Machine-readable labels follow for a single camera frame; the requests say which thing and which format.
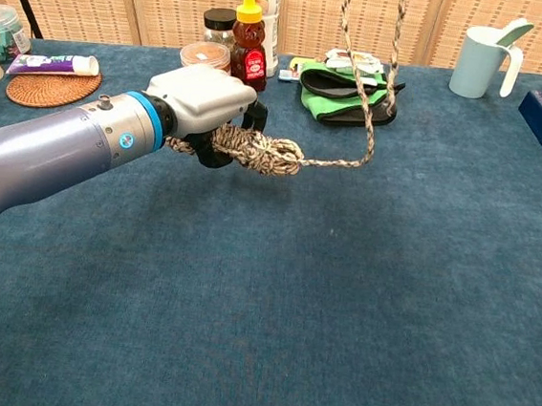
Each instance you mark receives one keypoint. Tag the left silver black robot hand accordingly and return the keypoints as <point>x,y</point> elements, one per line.
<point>204,100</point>

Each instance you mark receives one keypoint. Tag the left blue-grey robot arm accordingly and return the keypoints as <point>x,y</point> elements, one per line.
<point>40,152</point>

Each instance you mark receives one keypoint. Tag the round tub brown contents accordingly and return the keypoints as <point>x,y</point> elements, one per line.
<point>203,55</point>

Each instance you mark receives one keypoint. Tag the honey bear bottle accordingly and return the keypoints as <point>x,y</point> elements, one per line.
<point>248,61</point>

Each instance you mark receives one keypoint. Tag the black lid glass jar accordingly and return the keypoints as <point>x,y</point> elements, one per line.
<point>220,20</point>

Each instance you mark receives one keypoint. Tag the yellow red snack packet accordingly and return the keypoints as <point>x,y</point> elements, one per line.
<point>298,63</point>

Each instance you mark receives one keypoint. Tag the yellow cap drink bottle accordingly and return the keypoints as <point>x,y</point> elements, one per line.
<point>269,20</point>

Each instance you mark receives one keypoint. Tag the green black fabric glove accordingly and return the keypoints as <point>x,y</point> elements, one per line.
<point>328,103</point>

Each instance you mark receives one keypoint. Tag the white red snack packet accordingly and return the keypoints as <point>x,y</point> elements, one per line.
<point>338,58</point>

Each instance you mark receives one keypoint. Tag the round woven brown coaster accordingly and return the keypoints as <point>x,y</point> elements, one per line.
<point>51,91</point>

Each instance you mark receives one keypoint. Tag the purple white toothpaste tube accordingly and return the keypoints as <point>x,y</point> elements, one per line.
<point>49,64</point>

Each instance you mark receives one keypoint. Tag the clear round plastic tub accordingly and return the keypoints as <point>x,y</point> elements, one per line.
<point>7,29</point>

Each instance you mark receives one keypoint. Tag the blue table cloth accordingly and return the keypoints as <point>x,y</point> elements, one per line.
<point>239,329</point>

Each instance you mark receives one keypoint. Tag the bamboo folding screen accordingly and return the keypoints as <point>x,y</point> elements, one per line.
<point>462,10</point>

